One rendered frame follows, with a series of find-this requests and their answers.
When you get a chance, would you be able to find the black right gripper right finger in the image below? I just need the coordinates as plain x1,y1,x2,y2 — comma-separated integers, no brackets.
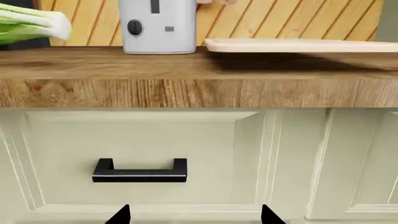
261,203,288,224

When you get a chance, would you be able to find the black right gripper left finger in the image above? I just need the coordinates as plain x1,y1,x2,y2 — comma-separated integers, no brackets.
104,203,131,224

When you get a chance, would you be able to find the light wooden cutting board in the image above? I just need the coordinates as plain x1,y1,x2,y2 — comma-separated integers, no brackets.
203,37,398,54

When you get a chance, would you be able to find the green celery bunch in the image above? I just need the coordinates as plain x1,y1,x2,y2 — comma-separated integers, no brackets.
0,4,73,46

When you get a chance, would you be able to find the cream drawer front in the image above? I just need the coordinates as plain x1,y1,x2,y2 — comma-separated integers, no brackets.
0,108,282,224

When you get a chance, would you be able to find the cream cabinet door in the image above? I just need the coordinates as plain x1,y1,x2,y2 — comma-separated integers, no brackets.
303,108,398,224

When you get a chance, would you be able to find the white toaster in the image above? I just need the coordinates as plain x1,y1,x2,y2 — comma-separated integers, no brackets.
118,0,198,55

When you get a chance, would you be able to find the black drawer handle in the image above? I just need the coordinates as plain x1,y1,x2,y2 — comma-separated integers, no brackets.
91,157,188,184

